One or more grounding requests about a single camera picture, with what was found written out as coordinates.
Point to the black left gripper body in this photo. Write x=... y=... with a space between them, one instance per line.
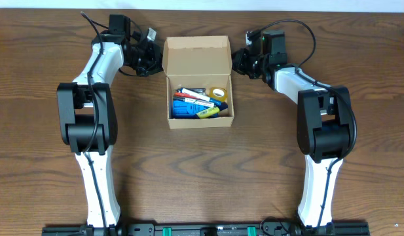
x=145 y=59

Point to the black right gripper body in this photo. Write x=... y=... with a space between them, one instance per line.
x=248 y=63

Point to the brown cardboard box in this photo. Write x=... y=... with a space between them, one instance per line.
x=198 y=62

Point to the yellow tape roll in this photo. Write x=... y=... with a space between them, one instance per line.
x=218 y=93

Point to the blue whiteboard marker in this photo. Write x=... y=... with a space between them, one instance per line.
x=210 y=104

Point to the black whiteboard marker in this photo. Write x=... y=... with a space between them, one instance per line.
x=199 y=96

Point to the yellow highlighter pen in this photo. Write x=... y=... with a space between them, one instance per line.
x=206 y=113

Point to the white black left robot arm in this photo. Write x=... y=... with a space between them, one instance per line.
x=88 y=122

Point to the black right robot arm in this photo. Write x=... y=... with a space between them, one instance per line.
x=326 y=125

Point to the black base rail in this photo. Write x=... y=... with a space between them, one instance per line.
x=267 y=228

